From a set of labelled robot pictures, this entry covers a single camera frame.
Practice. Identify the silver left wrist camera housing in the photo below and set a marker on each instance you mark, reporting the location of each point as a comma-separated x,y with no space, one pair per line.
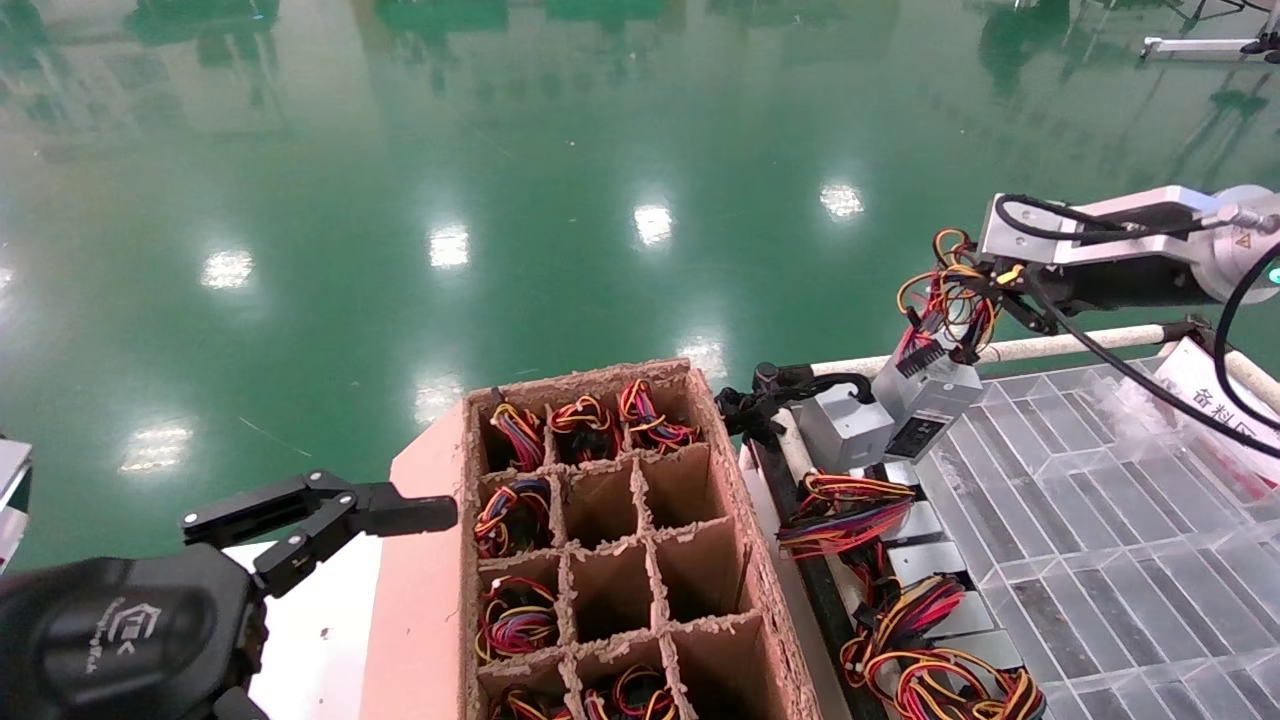
12,500

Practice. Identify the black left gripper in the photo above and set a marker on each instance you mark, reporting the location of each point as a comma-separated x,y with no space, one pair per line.
100,640

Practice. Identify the gray upright metal power supply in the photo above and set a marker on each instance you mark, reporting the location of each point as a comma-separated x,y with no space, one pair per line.
845,435

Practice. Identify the pink cardboard flap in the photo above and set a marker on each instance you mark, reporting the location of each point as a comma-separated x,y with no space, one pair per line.
420,620

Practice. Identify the white sign Chinese characters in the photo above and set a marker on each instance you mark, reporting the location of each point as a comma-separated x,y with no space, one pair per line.
1200,385

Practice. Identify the white floor frame bar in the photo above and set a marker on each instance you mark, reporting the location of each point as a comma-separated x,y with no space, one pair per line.
1190,47

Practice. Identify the black caster foot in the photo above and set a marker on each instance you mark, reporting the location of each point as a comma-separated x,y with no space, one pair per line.
1262,43

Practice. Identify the clear acrylic divider tray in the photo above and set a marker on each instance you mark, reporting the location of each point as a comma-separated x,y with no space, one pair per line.
1100,560

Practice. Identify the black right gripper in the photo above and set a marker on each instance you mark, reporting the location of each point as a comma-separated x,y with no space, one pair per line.
1130,285

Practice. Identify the brown cardboard divider box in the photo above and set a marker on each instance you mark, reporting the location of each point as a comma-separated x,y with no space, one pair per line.
700,570

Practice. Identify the short white pipe rail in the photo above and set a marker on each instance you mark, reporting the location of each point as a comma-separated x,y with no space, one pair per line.
1255,375

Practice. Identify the white pipe post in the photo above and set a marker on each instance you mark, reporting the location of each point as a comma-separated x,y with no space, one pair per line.
795,445

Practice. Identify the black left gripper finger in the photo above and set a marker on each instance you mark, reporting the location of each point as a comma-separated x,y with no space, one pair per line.
410,513

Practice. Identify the long white pipe rail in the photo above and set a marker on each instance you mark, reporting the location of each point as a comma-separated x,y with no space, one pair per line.
1100,340

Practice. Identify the clear plastic bag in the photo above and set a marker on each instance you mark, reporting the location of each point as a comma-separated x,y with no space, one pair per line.
1150,420

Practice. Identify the white board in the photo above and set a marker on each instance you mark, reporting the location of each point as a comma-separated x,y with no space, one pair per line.
320,660

